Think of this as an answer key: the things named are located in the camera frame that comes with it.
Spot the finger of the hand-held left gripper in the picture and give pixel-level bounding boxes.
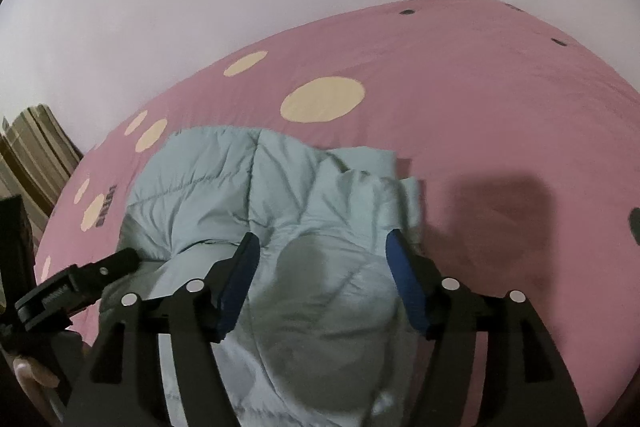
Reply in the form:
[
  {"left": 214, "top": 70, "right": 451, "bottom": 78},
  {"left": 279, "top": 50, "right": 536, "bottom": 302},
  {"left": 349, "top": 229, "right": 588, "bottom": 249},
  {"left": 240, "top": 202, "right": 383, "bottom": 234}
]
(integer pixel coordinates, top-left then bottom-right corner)
[{"left": 70, "top": 248, "right": 142, "bottom": 295}]

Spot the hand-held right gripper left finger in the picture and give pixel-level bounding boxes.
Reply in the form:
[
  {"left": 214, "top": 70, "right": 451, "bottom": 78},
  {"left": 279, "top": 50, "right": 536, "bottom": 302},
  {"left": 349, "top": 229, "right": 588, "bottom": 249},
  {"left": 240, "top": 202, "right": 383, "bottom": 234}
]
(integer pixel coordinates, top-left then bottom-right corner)
[{"left": 65, "top": 232, "right": 261, "bottom": 427}]

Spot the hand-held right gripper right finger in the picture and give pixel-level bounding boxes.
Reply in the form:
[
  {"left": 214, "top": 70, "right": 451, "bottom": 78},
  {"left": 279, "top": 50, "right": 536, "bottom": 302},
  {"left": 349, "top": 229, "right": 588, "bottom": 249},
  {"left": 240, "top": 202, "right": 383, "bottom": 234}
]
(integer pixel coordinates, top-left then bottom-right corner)
[{"left": 385, "top": 228, "right": 588, "bottom": 427}]

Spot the light blue padded jacket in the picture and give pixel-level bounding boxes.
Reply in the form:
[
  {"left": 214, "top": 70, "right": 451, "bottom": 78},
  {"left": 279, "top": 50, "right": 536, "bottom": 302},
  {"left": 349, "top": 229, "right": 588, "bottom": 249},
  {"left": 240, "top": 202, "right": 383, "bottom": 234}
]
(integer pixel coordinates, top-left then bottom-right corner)
[{"left": 97, "top": 127, "right": 426, "bottom": 427}]

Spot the person's left hand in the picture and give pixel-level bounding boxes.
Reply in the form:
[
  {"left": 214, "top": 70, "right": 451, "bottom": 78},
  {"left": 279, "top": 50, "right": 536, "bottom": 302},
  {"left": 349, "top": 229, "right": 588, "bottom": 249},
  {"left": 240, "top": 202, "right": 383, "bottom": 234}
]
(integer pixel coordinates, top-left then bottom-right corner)
[{"left": 12, "top": 354, "right": 61, "bottom": 390}]

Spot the striped curtain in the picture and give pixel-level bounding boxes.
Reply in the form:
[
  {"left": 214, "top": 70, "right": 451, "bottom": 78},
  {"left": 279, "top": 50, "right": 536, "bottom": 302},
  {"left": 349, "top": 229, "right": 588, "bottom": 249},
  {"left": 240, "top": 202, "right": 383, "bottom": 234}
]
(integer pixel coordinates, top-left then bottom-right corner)
[{"left": 0, "top": 104, "right": 85, "bottom": 233}]

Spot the pink dotted bed sheet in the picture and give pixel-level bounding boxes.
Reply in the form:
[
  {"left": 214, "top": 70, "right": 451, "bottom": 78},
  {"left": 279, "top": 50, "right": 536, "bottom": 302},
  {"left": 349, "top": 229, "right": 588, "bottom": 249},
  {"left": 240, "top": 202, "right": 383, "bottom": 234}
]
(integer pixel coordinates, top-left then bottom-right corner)
[{"left": 35, "top": 0, "right": 640, "bottom": 427}]

